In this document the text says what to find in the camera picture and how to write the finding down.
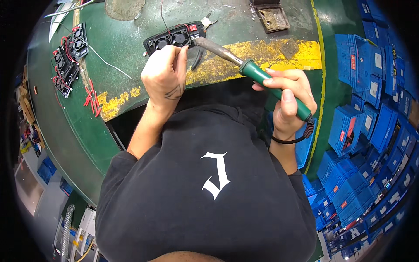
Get person's right hand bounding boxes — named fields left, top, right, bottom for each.
left=252, top=68, right=318, bottom=141

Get person's left hand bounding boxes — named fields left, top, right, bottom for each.
left=141, top=45, right=189, bottom=110

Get green handled soldering iron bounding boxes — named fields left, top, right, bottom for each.
left=195, top=37, right=315, bottom=140

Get black twin fan panel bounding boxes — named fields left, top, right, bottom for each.
left=53, top=46, right=80, bottom=79
left=52, top=69, right=80, bottom=99
left=143, top=21, right=207, bottom=57
left=67, top=22, right=89, bottom=61

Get rusty metal sponge tray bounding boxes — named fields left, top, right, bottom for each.
left=254, top=4, right=291, bottom=33

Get heap of blue plastic crates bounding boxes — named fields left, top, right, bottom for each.
left=301, top=0, right=419, bottom=260

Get silver metal rod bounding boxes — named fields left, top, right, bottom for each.
left=44, top=0, right=96, bottom=19

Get white paper sheet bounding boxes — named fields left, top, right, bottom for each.
left=49, top=3, right=76, bottom=43

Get shelf with cartons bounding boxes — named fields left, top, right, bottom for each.
left=16, top=65, right=47, bottom=154

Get person's body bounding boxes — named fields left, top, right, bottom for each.
left=95, top=105, right=318, bottom=262

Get blue storage bins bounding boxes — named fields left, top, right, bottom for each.
left=37, top=156, right=74, bottom=197

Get white metal rack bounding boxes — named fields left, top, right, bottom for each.
left=70, top=206, right=99, bottom=262

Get black handled pliers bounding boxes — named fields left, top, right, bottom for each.
left=191, top=12, right=219, bottom=71

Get black soldering iron cable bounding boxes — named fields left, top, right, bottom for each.
left=270, top=129, right=310, bottom=145

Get thin grey solder wire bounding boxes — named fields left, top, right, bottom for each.
left=42, top=21, right=137, bottom=81

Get long red wire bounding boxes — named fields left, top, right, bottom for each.
left=160, top=0, right=172, bottom=34

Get pile of red wire pieces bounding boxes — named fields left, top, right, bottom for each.
left=83, top=79, right=103, bottom=118

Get silver flexible duct hose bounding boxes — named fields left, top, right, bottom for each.
left=60, top=204, right=76, bottom=262

